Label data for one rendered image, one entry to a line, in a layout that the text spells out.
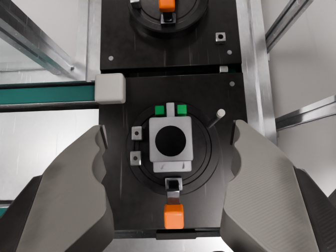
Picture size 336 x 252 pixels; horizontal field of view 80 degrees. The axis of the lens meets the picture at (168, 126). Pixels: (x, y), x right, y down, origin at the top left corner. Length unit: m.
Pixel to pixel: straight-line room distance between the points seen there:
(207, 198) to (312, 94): 0.33
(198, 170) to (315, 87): 0.34
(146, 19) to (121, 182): 0.26
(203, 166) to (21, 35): 0.29
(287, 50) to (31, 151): 0.57
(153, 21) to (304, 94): 0.35
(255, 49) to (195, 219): 0.29
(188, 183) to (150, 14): 0.28
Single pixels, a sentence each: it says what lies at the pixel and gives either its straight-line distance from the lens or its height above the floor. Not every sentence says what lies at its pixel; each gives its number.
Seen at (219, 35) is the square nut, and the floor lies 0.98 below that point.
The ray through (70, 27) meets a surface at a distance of 0.58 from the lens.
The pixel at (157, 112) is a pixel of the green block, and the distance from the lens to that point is 0.26.
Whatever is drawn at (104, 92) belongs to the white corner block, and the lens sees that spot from 0.33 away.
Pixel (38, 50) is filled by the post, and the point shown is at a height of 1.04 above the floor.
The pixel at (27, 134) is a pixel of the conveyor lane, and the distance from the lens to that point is 0.47.
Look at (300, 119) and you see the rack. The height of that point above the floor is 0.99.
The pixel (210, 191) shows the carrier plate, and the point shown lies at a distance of 0.33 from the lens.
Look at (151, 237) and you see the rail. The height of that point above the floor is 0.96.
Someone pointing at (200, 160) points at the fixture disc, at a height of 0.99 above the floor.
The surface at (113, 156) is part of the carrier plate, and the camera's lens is 0.33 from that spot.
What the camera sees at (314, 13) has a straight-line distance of 0.63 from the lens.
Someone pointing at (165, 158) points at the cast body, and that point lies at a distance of 0.20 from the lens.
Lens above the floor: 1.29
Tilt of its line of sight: 81 degrees down
